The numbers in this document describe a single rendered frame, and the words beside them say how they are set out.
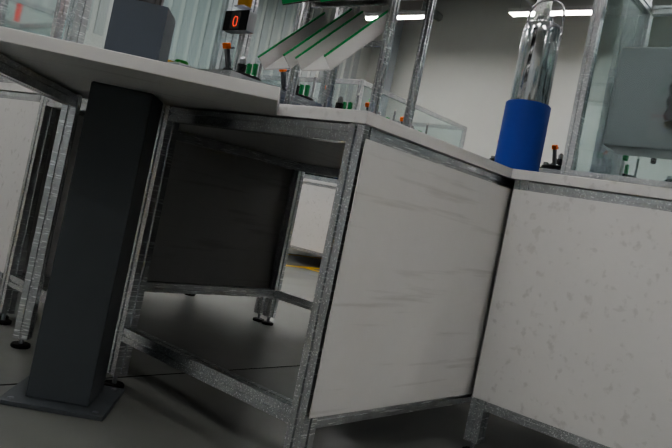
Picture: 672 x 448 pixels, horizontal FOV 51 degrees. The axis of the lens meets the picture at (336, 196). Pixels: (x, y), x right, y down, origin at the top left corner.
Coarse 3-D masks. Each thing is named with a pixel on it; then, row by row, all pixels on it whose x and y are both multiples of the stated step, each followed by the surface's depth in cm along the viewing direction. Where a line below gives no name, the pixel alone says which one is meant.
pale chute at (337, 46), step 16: (384, 16) 193; (336, 32) 199; (352, 32) 202; (368, 32) 190; (320, 48) 196; (336, 48) 183; (352, 48) 187; (304, 64) 193; (320, 64) 190; (336, 64) 184
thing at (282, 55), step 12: (324, 12) 213; (348, 12) 203; (312, 24) 211; (324, 24) 214; (336, 24) 201; (288, 36) 206; (300, 36) 209; (312, 36) 196; (324, 36) 199; (276, 48) 204; (288, 48) 207; (300, 48) 194; (264, 60) 202; (276, 60) 204; (288, 60) 192
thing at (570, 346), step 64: (576, 192) 198; (640, 192) 186; (512, 256) 206; (576, 256) 194; (640, 256) 184; (512, 320) 203; (576, 320) 192; (640, 320) 181; (512, 384) 200; (576, 384) 189; (640, 384) 179
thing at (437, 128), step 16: (336, 96) 740; (352, 96) 727; (368, 96) 733; (384, 96) 754; (384, 112) 758; (400, 112) 780; (416, 112) 804; (416, 128) 808; (432, 128) 834; (448, 128) 861; (320, 176) 738
